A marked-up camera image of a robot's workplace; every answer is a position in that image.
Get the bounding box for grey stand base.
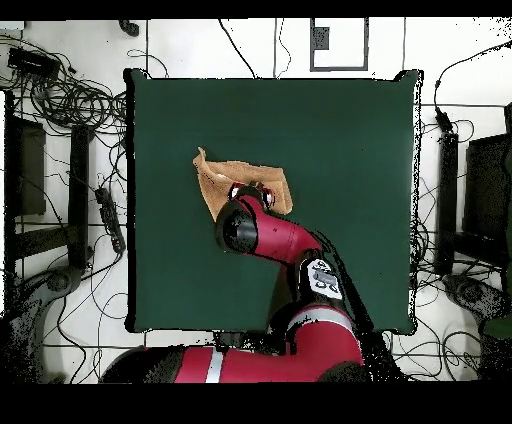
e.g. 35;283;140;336
443;273;509;321
11;265;85;381

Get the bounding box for black metal frame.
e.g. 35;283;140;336
3;89;95;273
435;103;512;281

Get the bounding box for green object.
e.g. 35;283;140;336
481;315;512;339

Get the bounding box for orange terry towel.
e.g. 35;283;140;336
192;146;294;223

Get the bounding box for small black floor object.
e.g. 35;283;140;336
118;18;141;38

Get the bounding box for black adapter box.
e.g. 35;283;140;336
6;46;61;80

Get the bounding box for dark green table cloth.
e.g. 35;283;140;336
123;67;425;335

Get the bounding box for black power strip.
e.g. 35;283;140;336
94;186;127;254

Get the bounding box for black cable connector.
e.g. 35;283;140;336
434;106;455;133

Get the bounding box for tangled black cables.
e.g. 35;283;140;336
0;33;129;137

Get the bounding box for grey rectangular floor frame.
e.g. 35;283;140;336
309;17;370;73

